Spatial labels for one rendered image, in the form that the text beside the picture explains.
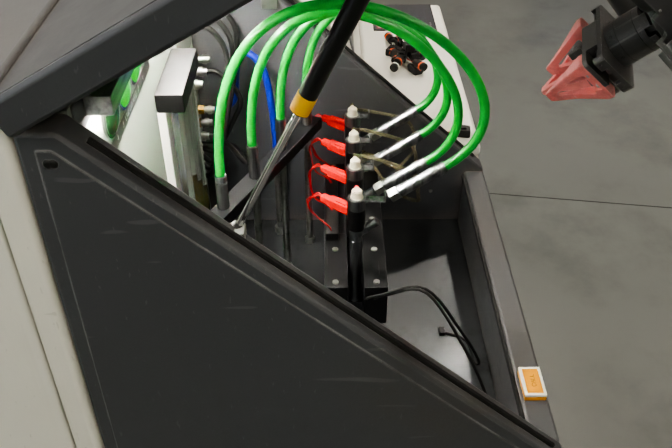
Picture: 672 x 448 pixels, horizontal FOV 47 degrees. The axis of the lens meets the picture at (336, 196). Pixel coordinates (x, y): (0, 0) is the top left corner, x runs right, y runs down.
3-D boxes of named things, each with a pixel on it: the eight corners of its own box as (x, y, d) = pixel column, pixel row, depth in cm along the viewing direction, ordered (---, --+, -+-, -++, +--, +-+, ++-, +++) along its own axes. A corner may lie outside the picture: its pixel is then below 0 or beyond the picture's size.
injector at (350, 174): (374, 271, 133) (378, 171, 121) (345, 271, 133) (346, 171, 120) (373, 260, 135) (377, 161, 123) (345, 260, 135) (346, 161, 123)
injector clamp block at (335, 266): (384, 353, 128) (388, 286, 119) (324, 353, 128) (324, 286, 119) (374, 224, 156) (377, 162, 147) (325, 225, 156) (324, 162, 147)
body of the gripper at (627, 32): (588, 64, 90) (645, 31, 85) (586, 10, 96) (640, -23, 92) (620, 96, 93) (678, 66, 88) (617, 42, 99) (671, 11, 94)
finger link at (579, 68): (531, 94, 96) (596, 56, 90) (532, 56, 100) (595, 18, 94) (565, 124, 99) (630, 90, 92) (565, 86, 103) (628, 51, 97)
